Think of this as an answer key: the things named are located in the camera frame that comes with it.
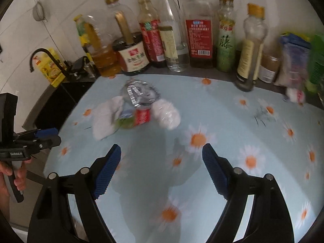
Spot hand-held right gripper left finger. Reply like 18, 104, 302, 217
27, 144, 122, 243

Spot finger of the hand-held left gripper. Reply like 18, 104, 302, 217
14, 129, 58, 140
18, 136, 62, 150

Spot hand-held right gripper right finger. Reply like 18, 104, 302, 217
202, 143, 289, 243

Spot white tissue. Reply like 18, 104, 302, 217
91, 95, 125, 141

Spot green red wrapper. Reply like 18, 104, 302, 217
115, 107, 152, 130

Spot white plastic ball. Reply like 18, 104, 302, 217
151, 98, 181, 130

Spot silver foil packet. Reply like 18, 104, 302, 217
119, 79, 162, 108

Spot person's left hand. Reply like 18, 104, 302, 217
0, 158, 32, 196

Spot black sink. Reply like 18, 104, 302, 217
34, 80, 95, 132

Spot daisy print blue tablecloth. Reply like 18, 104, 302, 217
43, 74, 322, 243

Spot yellow dish soap pack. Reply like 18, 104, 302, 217
34, 47, 68, 88

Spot black faucet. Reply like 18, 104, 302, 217
30, 48, 70, 79

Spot clear cooking oil jug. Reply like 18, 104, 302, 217
83, 7, 122, 78

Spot green yellow seasoning bottle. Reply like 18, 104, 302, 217
73, 14, 95, 56

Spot metal mesh strainer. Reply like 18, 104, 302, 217
33, 0, 48, 22

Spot small white red packet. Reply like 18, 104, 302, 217
286, 87, 307, 105

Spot dark soy sauce jug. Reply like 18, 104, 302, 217
105, 0, 151, 76

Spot small glass jar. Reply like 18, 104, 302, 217
258, 53, 280, 84

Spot clear orange cap bottle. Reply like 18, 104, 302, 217
233, 3, 269, 93

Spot green label bottle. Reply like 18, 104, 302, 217
216, 0, 239, 72

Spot clear yellow cap bottle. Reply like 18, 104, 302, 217
155, 0, 191, 72

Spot tall red label bottle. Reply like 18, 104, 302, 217
182, 0, 216, 69

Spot blue white plastic bag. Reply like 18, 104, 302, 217
274, 31, 312, 87

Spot dark cap red label bottle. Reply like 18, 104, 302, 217
134, 0, 168, 69

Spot green refill pouch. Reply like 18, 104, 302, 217
305, 33, 324, 93

